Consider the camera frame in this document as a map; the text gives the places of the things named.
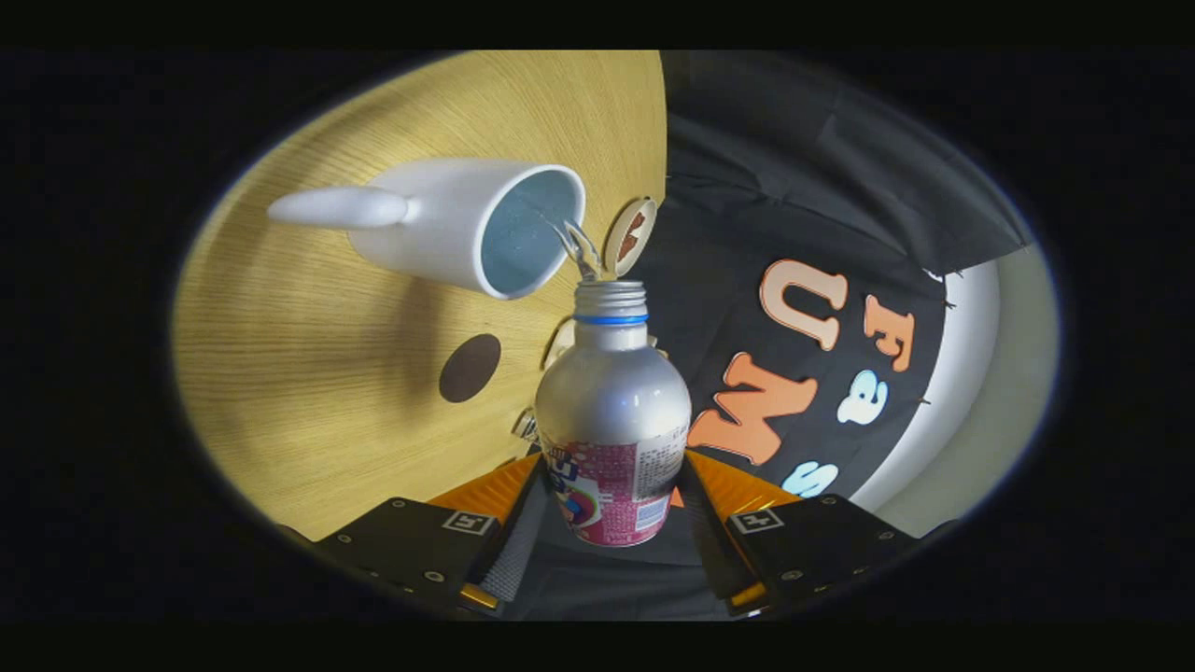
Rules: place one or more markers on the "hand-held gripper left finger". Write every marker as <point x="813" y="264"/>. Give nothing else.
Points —
<point x="411" y="541"/>

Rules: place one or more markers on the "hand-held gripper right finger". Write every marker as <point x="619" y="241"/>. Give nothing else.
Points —
<point x="822" y="541"/>

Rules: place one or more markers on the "dark round coaster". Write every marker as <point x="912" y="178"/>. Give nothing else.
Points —
<point x="470" y="368"/>

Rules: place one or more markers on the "silver juice bottle red label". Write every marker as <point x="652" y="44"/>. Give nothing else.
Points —
<point x="611" y="401"/>

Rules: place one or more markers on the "white cup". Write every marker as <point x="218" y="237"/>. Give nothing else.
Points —
<point x="439" y="224"/>

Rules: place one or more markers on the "clear juice stream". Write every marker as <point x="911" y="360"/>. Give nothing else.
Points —
<point x="581" y="250"/>

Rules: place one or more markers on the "wooden table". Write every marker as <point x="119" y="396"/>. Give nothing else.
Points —
<point x="308" y="373"/>

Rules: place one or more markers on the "white toaster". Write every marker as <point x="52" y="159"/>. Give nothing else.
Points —
<point x="560" y="342"/>

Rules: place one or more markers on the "red food piece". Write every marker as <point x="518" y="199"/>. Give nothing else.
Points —
<point x="637" y="225"/>
<point x="625" y="248"/>

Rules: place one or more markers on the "white round plate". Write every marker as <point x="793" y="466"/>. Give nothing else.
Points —
<point x="616" y="247"/>

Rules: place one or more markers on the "black backdrop cloth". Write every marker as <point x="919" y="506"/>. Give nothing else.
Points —
<point x="766" y="168"/>

